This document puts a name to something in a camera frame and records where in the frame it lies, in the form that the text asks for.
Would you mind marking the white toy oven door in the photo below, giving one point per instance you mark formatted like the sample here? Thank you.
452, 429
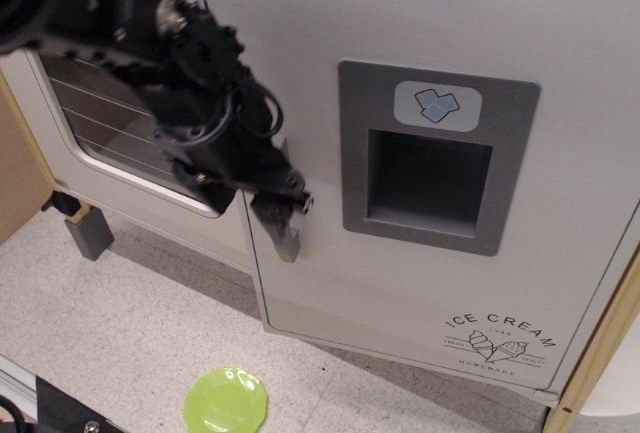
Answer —
97, 140

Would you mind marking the wooden right side post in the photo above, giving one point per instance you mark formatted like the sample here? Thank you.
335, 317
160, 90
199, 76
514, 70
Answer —
614, 325

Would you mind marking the wooden left side panel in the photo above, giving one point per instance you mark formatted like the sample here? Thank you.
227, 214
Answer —
26, 181

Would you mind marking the grey ice dispenser panel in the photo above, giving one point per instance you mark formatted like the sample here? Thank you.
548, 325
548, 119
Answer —
431, 157

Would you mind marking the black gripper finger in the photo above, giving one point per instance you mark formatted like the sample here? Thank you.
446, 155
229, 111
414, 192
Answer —
274, 213

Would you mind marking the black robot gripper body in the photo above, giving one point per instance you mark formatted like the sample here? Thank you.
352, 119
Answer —
215, 164

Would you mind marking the white toy fridge door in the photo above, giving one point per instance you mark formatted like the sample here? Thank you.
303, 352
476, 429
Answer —
519, 318

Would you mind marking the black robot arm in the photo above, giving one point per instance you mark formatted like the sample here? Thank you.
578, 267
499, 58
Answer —
214, 119

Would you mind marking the black clamp bracket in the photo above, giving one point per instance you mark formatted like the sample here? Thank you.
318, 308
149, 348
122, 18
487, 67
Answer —
63, 203

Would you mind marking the black base plate with screw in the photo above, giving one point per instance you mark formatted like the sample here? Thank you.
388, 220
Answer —
59, 412

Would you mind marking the grey kitchen leg block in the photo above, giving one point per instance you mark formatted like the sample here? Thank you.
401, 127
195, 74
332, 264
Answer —
92, 234

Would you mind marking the grey fridge door handle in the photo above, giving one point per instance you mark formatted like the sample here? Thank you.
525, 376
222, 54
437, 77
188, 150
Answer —
285, 197

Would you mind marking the green plastic plate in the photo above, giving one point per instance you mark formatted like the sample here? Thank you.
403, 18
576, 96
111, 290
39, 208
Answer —
227, 399

